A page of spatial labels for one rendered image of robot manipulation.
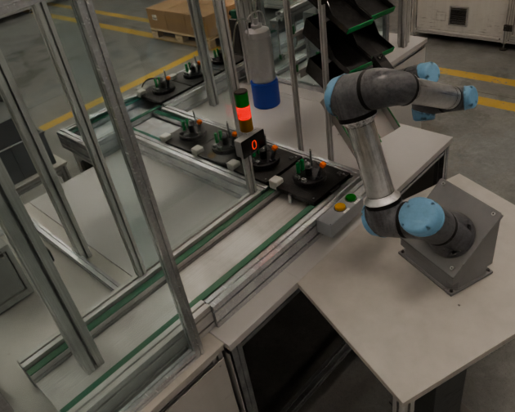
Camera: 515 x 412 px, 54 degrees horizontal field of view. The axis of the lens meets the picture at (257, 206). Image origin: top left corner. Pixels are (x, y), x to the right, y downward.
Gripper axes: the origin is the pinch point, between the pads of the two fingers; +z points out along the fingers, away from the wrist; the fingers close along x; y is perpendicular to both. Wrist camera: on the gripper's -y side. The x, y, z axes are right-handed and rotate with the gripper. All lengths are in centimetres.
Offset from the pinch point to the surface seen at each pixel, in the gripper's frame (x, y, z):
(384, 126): 16.3, 22.4, 15.1
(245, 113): -51, -6, 4
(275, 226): -53, 38, 9
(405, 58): 118, 5, 97
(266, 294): -74, 54, -9
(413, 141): 36, 36, 22
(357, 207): -25.0, 42.2, -5.7
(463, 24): 329, 5, 223
